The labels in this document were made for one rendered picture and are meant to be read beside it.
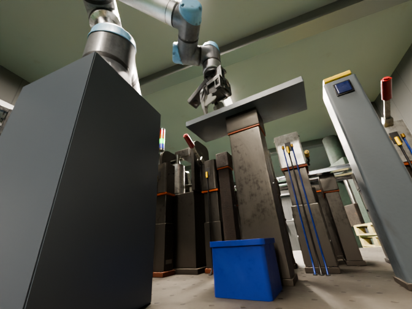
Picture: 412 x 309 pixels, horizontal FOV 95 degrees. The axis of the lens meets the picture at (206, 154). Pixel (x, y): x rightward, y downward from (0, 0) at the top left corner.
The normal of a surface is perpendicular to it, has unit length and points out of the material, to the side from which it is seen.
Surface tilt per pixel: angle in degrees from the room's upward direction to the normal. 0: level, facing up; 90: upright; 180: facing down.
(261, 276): 90
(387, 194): 90
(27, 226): 90
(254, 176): 90
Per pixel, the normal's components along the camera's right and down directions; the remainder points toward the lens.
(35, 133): -0.37, -0.37
